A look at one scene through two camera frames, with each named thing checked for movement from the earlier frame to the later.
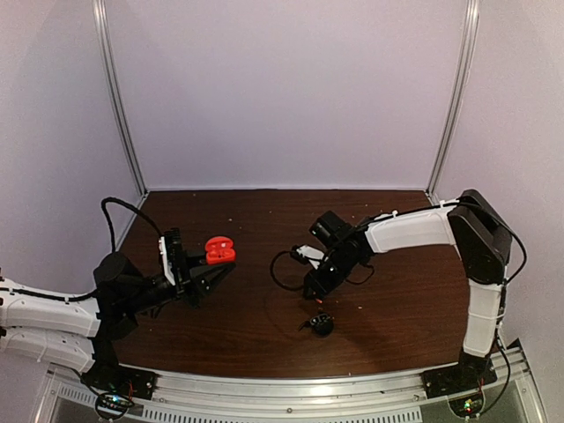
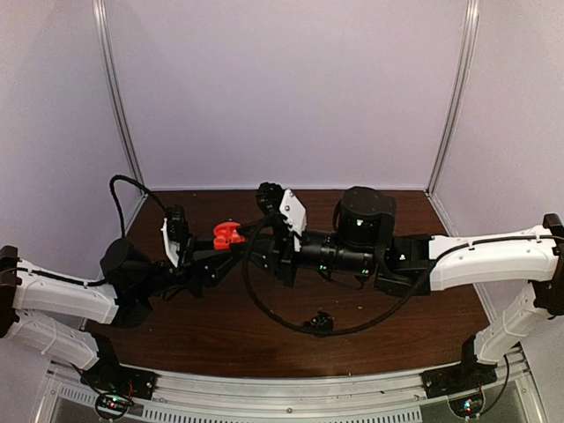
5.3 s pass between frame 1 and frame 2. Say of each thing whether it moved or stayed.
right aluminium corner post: stayed
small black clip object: stayed
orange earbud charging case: moved
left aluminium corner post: stayed
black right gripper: moved
